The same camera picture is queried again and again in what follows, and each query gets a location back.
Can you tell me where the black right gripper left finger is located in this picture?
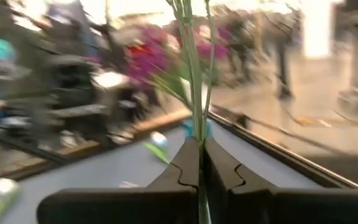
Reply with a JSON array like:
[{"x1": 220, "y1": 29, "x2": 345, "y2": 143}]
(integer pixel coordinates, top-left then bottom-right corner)
[{"x1": 37, "y1": 136, "x2": 200, "y2": 224}]

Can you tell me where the blue glass vase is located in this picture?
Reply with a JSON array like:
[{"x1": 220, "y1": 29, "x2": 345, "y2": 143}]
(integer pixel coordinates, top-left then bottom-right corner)
[{"x1": 182, "y1": 119, "x2": 211, "y2": 139}]

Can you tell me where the person's leg and shoe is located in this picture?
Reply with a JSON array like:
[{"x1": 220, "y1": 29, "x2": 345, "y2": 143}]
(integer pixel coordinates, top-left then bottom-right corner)
[{"x1": 258, "y1": 6, "x2": 298, "y2": 101}]

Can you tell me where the blue-grey table mat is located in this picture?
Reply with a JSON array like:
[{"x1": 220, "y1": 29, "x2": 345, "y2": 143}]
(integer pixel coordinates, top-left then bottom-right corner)
[{"x1": 0, "y1": 119, "x2": 323, "y2": 224}]

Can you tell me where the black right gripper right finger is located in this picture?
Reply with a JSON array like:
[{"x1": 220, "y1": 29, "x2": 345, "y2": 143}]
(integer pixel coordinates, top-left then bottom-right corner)
[{"x1": 203, "y1": 136, "x2": 358, "y2": 224}]

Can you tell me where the black arched handle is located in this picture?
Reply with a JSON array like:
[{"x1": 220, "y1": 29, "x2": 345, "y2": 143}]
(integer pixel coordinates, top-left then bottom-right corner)
[{"x1": 228, "y1": 112, "x2": 252, "y2": 129}]

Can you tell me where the white artificial tulip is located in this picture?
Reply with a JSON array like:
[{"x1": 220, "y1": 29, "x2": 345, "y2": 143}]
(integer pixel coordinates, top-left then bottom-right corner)
[
  {"x1": 141, "y1": 130, "x2": 171, "y2": 165},
  {"x1": 0, "y1": 177, "x2": 21, "y2": 222}
]

